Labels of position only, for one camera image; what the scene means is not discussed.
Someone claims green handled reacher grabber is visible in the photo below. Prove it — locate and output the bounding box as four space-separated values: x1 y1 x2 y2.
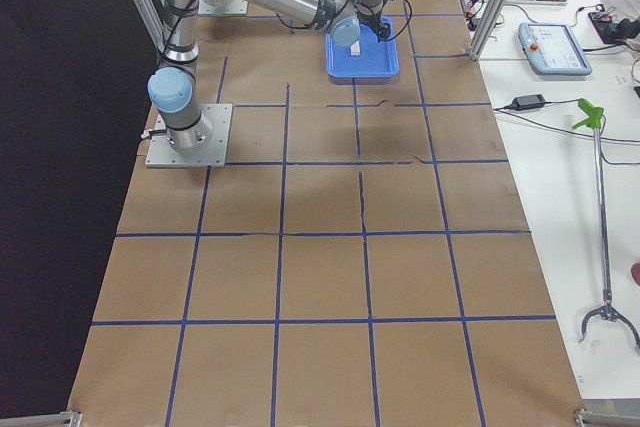
572 98 639 351

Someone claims teach pendant tablet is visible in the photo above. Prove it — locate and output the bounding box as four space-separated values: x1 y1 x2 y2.
518 23 592 77

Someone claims aluminium frame post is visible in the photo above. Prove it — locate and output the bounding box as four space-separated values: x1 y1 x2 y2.
467 0 532 61

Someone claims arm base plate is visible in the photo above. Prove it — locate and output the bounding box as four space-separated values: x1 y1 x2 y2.
198 0 248 17
145 104 233 168

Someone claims blue plastic tray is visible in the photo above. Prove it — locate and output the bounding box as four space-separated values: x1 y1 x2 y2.
325 23 400 84

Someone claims black power adapter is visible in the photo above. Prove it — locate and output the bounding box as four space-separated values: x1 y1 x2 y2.
509 94 547 111

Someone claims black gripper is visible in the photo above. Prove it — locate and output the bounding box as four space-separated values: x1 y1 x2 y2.
367 12 392 41

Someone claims white block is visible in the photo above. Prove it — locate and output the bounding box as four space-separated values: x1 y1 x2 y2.
350 42 360 56

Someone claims brown paper table cover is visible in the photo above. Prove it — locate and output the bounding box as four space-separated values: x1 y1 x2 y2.
69 0 580 426

